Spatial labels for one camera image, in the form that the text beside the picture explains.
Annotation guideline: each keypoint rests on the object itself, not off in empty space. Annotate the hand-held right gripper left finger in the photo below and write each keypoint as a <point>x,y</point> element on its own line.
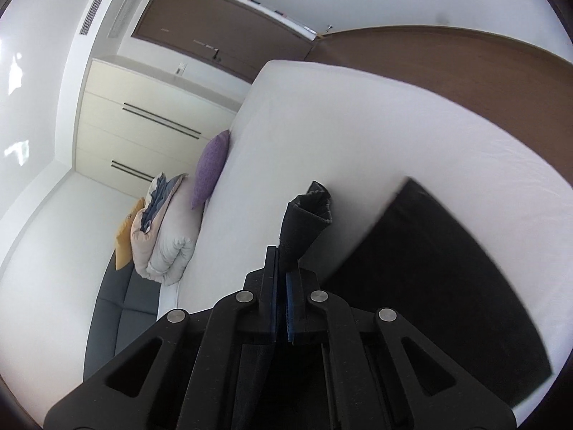
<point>273,304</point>

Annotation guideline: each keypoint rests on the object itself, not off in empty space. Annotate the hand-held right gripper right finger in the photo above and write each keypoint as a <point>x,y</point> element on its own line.
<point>292,309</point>

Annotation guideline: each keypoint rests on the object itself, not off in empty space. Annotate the black pants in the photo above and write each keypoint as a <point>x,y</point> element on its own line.
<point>438,295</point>

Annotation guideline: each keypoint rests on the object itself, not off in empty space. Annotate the folded beige quilt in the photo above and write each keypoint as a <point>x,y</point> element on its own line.
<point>172,233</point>

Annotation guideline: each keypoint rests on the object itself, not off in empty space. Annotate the grey padded headboard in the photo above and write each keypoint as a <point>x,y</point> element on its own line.
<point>125,318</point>

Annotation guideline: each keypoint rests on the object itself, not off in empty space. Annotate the purple pillow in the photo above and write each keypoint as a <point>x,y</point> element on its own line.
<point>208,170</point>

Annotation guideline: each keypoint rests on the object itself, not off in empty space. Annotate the yellow pillow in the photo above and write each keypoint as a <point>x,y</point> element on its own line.
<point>123,244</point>

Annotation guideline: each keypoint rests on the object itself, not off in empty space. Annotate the white bed mattress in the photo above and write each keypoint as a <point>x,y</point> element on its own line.
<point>358,143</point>

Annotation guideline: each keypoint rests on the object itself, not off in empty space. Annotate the cream wardrobe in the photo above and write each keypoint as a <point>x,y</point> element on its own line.
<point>134,134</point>

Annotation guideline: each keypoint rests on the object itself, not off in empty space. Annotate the brown door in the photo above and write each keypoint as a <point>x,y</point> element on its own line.
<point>215,22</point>

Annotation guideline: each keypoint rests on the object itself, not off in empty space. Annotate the wall light switch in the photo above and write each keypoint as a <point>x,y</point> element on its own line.
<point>180,69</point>

